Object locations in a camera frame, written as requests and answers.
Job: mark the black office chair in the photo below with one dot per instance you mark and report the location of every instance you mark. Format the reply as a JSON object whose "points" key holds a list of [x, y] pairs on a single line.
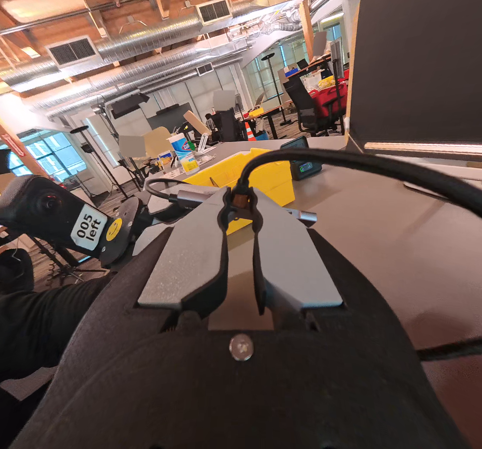
{"points": [[301, 102]]}

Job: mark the black display panel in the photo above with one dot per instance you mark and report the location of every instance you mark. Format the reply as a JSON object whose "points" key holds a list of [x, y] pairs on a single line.
{"points": [[414, 60]]}

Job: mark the grey usb hub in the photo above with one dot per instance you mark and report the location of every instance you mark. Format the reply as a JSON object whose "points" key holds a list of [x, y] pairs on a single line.
{"points": [[303, 216]]}

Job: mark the white air vent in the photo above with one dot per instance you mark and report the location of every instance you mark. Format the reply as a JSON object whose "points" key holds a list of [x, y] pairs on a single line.
{"points": [[214, 11], [71, 51], [205, 69]]}

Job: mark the disinfectant wipes canister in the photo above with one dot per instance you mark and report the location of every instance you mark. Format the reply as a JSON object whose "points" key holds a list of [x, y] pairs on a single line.
{"points": [[186, 155]]}

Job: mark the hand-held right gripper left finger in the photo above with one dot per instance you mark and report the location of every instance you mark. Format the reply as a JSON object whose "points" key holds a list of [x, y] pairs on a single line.
{"points": [[188, 264]]}

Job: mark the white stand with beige paddle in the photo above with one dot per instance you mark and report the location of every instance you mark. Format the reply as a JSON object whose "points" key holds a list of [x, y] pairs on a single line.
{"points": [[195, 123]]}

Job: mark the black floor lamp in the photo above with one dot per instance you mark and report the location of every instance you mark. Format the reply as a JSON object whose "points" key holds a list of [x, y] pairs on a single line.
{"points": [[268, 56]]}

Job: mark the silver display stand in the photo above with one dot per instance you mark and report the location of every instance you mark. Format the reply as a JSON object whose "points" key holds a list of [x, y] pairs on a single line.
{"points": [[414, 146]]}

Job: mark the black charging case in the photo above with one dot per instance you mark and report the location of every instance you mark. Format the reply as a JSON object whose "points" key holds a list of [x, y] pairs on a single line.
{"points": [[301, 170]]}

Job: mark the orange traffic cone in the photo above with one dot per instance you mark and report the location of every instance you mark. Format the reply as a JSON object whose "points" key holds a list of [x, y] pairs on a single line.
{"points": [[250, 134]]}

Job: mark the yellow plastic bin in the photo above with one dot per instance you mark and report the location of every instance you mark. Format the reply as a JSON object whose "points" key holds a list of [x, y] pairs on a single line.
{"points": [[271, 181]]}

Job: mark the red storage crate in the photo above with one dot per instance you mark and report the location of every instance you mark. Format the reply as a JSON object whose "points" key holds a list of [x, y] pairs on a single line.
{"points": [[327, 102]]}

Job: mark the black softbox light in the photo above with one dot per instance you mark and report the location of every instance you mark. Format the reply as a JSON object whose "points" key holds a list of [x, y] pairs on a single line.
{"points": [[128, 106]]}

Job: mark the wooden backing board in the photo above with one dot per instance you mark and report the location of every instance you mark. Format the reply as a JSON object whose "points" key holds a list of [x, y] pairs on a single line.
{"points": [[349, 98]]}

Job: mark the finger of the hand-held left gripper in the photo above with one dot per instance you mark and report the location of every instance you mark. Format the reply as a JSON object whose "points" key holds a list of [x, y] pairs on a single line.
{"points": [[150, 236], [162, 207]]}

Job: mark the silver air duct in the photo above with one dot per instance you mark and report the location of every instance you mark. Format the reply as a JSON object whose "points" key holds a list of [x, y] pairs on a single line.
{"points": [[150, 38]]}

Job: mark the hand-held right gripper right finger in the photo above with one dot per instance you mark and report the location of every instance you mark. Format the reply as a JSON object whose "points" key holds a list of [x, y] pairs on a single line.
{"points": [[297, 268]]}

